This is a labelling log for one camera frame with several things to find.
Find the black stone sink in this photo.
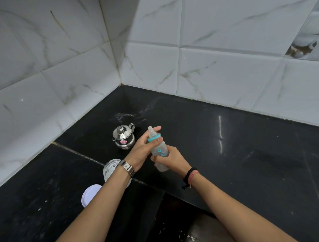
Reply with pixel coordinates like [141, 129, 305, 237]
[150, 191, 236, 242]

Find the clear baby bottle teal collar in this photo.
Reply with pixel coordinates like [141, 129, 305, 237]
[147, 126, 170, 172]

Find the black bead bracelet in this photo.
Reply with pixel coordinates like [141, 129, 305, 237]
[182, 167, 198, 190]

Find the person's right forearm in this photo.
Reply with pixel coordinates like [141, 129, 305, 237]
[191, 172, 297, 242]

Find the person's left forearm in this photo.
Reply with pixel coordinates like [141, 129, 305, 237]
[56, 168, 132, 242]

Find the small steel pot with lid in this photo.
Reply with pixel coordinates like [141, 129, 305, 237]
[112, 123, 136, 150]

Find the person's left hand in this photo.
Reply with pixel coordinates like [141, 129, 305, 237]
[123, 126, 165, 172]

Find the person's right hand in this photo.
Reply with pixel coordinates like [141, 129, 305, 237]
[151, 145, 192, 175]

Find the pink thread bracelet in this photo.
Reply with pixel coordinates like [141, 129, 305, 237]
[188, 170, 200, 188]

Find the silver metal wristwatch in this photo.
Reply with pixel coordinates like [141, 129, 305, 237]
[115, 160, 136, 178]

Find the white round jar lid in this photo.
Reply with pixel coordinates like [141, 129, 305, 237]
[81, 184, 103, 208]

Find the open white plastic jar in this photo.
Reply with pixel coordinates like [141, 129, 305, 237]
[103, 159, 132, 189]

